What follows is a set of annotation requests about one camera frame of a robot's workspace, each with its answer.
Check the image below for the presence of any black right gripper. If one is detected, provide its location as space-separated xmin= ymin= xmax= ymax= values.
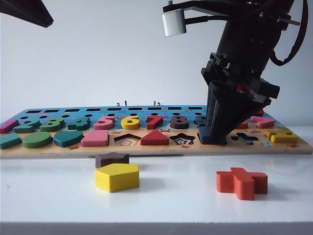
xmin=201 ymin=52 xmax=280 ymax=139

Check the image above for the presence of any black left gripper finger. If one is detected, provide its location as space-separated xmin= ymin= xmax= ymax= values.
xmin=0 ymin=0 xmax=54 ymax=28

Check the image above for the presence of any dark blue square block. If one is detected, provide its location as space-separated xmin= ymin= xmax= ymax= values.
xmin=197 ymin=125 xmax=227 ymax=145

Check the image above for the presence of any dark blue number nine piece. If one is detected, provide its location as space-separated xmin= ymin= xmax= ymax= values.
xmin=193 ymin=115 xmax=207 ymax=129

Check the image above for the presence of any pink greater-than sign piece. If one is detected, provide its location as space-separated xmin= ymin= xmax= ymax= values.
xmin=250 ymin=116 xmax=274 ymax=129

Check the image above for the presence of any brown number eight piece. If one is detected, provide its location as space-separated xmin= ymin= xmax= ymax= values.
xmin=170 ymin=115 xmax=189 ymax=130

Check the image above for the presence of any yellow equals sign piece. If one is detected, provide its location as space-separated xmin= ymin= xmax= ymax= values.
xmin=266 ymin=129 xmax=299 ymax=143

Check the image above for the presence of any red number seven piece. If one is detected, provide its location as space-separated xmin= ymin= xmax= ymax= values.
xmin=146 ymin=115 xmax=164 ymax=130

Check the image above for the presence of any red triangle block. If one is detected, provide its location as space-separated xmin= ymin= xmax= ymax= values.
xmin=140 ymin=129 xmax=170 ymax=146

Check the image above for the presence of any wooden shape puzzle board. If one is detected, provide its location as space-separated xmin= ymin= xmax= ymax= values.
xmin=0 ymin=105 xmax=313 ymax=159

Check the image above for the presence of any orange cross block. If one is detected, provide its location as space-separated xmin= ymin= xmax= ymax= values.
xmin=215 ymin=167 xmax=268 ymax=201

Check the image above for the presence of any yellow number six piece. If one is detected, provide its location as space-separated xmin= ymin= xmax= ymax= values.
xmin=121 ymin=115 xmax=140 ymax=130

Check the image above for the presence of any pink number one piece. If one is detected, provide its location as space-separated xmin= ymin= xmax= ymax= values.
xmin=0 ymin=119 xmax=20 ymax=134

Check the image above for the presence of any teal number two piece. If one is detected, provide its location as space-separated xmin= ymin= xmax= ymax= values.
xmin=13 ymin=118 xmax=41 ymax=134

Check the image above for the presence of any green number three piece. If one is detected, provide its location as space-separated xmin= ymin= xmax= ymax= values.
xmin=40 ymin=117 xmax=66 ymax=132

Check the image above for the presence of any pink number five piece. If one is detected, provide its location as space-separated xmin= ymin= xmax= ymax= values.
xmin=93 ymin=115 xmax=115 ymax=131

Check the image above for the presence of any brown star block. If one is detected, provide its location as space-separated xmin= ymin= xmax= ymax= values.
xmin=95 ymin=152 xmax=130 ymax=169

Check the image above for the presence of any teal number four piece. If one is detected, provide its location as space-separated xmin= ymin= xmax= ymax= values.
xmin=67 ymin=117 xmax=91 ymax=131

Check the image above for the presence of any yellow pentagon block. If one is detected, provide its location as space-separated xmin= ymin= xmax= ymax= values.
xmin=94 ymin=163 xmax=140 ymax=193

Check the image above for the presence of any green oval block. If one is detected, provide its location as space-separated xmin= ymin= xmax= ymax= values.
xmin=22 ymin=131 xmax=53 ymax=149

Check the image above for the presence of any pink rectangle block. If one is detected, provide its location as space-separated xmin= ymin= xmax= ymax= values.
xmin=81 ymin=129 xmax=110 ymax=147

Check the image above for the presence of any teal parallelogram block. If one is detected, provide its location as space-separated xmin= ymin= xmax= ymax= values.
xmin=0 ymin=133 xmax=22 ymax=150

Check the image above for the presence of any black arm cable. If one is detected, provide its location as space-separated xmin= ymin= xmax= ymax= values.
xmin=270 ymin=0 xmax=309 ymax=67

